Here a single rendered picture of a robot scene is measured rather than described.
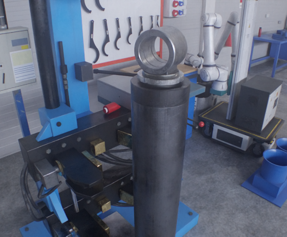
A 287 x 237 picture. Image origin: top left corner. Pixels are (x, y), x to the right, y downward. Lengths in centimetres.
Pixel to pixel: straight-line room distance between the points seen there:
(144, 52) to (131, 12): 285
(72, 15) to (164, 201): 106
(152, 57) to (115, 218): 150
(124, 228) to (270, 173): 146
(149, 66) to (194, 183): 197
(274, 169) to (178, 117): 184
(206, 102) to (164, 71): 276
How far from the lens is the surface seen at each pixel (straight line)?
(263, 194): 274
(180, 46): 84
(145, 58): 88
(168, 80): 83
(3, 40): 180
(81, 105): 161
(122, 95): 163
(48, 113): 140
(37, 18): 134
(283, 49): 785
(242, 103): 304
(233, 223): 240
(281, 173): 264
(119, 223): 210
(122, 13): 363
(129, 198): 180
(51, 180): 129
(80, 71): 146
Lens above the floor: 176
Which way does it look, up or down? 27 degrees down
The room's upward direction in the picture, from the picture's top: straight up
